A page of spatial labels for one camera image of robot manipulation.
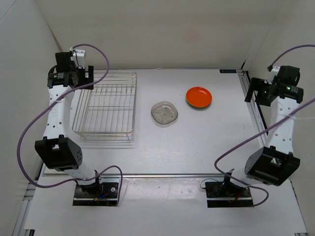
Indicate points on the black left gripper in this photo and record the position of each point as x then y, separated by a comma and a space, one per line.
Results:
86, 80

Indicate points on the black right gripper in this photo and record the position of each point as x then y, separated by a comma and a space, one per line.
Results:
257, 84

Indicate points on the orange plate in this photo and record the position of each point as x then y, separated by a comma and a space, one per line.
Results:
199, 92

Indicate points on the clear glass plate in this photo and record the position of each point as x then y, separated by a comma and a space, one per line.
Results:
164, 113

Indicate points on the green plate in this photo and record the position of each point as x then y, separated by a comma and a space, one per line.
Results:
198, 102

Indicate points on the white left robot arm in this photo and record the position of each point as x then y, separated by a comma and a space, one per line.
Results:
82, 172

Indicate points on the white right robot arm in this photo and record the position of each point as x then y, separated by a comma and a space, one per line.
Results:
275, 162

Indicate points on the black label sticker right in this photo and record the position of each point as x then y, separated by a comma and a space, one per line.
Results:
228, 71

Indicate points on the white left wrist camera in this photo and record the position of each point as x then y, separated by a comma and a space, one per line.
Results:
78, 56

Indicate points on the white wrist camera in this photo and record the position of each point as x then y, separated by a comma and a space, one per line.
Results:
78, 56
272, 72

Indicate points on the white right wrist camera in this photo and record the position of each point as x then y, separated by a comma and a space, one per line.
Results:
272, 72

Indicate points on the chrome wire dish rack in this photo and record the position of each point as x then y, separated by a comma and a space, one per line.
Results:
108, 111

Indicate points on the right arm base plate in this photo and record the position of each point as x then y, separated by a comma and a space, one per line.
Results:
218, 196

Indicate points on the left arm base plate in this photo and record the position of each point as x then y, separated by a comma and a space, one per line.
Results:
101, 195

